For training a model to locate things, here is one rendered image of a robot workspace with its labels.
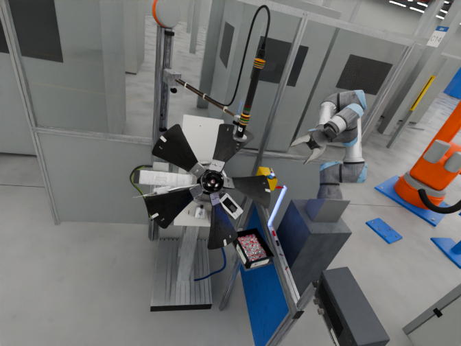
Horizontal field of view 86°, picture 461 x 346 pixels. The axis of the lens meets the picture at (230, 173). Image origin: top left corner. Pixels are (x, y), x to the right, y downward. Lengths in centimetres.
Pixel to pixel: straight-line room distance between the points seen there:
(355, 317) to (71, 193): 221
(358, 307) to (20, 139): 351
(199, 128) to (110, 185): 106
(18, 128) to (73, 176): 136
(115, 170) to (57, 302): 103
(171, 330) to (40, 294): 99
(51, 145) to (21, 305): 114
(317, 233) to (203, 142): 89
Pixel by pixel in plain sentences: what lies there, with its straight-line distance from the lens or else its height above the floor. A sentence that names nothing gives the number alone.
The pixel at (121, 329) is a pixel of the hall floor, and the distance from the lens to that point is 218.
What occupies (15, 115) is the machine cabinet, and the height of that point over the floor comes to 54.
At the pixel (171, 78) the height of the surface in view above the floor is 156.
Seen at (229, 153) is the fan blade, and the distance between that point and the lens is 136.
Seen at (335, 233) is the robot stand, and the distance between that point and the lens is 168.
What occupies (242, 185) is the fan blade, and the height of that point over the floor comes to 118.
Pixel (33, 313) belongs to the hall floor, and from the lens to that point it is 236.
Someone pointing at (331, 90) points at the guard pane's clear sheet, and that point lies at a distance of 216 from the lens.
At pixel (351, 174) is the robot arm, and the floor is 133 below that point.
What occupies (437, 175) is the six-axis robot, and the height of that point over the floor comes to 60.
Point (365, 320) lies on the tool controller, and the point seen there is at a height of 124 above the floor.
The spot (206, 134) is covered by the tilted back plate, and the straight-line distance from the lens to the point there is 161.
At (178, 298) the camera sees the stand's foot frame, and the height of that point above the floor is 8.
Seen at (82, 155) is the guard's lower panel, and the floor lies 80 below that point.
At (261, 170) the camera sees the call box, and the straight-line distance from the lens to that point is 179.
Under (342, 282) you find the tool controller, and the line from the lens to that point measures 109.
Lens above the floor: 199
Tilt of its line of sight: 34 degrees down
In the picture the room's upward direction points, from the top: 15 degrees clockwise
